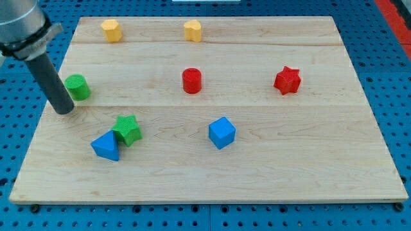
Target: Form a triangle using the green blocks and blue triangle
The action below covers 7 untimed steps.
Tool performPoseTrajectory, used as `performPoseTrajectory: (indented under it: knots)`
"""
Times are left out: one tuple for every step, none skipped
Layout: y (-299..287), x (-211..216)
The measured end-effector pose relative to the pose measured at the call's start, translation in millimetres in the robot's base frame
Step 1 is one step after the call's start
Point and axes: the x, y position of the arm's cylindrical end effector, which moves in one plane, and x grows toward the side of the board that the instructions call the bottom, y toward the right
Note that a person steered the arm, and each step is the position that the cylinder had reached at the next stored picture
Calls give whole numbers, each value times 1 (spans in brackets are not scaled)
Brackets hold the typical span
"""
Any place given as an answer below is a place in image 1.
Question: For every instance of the green star block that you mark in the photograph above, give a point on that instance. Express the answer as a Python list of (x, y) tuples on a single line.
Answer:
[(127, 130)]

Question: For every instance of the blue triangle block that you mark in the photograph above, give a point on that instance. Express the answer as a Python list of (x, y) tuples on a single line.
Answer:
[(106, 146)]

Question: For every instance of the green cylinder block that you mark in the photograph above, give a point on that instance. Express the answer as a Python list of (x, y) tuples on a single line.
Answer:
[(77, 87)]

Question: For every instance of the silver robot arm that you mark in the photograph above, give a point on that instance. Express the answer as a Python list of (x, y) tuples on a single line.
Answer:
[(25, 29)]

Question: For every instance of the blue cube block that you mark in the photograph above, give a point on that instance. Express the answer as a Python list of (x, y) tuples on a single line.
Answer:
[(222, 132)]

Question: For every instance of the yellow hexagon block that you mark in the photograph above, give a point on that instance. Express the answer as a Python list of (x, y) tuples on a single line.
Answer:
[(111, 30)]

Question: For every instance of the red star block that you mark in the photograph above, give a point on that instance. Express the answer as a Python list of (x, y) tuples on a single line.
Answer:
[(287, 80)]

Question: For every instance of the yellow heart block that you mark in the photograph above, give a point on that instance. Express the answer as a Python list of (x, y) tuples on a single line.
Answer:
[(193, 31)]

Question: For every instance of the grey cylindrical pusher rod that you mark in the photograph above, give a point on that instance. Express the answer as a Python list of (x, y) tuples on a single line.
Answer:
[(51, 85)]

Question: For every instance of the light wooden board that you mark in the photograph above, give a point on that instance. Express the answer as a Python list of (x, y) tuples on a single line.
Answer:
[(319, 145)]

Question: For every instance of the red cylinder block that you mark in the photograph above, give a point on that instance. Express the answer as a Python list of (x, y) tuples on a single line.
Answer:
[(192, 80)]

